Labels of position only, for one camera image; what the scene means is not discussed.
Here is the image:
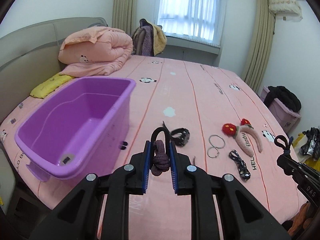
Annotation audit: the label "pink bed sheet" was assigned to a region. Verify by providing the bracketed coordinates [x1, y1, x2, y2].
[0, 55, 308, 240]

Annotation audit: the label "folded pink quilt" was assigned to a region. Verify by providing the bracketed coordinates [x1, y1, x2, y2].
[58, 27, 133, 77]

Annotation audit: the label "black clothes on box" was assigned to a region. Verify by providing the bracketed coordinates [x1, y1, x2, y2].
[264, 86, 302, 113]

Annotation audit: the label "white air conditioner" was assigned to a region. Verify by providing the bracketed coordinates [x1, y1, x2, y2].
[268, 0, 303, 22]

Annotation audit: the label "pink storage box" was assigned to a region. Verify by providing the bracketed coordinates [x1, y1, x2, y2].
[260, 86, 301, 133]

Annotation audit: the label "grey bed headboard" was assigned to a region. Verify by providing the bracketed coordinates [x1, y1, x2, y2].
[1, 17, 107, 120]

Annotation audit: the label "black wrist watch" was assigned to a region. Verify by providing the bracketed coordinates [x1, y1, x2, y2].
[162, 122, 190, 147]

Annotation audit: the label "beige bedside cushion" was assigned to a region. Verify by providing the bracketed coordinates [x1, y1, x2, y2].
[0, 150, 16, 215]

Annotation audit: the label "purple knotted hair tie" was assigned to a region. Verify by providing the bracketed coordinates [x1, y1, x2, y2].
[150, 126, 171, 177]

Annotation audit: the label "left beige curtain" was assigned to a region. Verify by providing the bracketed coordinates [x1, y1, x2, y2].
[112, 0, 137, 34]

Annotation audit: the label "person right hand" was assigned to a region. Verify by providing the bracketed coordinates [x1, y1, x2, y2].
[287, 202, 313, 237]

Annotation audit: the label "large silver ring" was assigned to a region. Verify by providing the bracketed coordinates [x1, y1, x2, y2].
[208, 134, 226, 150]

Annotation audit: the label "black printed strap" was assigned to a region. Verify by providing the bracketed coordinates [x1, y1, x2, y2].
[228, 149, 252, 182]

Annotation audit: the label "yellow pillow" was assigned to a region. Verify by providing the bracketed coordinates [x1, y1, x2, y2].
[30, 74, 74, 99]

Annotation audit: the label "black plastic bag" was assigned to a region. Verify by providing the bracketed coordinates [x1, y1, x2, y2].
[299, 127, 319, 161]

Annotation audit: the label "pink fuzzy flower headband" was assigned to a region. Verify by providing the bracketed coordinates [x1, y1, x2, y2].
[222, 119, 263, 157]

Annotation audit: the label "chair with draped clothes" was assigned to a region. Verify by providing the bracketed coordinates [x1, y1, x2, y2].
[131, 18, 167, 57]

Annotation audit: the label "beige curtain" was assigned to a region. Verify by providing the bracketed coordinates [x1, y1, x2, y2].
[112, 0, 137, 34]
[241, 0, 276, 92]

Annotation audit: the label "window with white curtain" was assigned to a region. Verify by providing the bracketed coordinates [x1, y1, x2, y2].
[156, 0, 227, 48]

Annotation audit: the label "right beige curtain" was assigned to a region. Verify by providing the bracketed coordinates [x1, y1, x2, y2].
[241, 0, 276, 92]

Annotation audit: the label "purple plastic basin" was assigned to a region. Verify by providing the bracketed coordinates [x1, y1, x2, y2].
[15, 76, 136, 184]

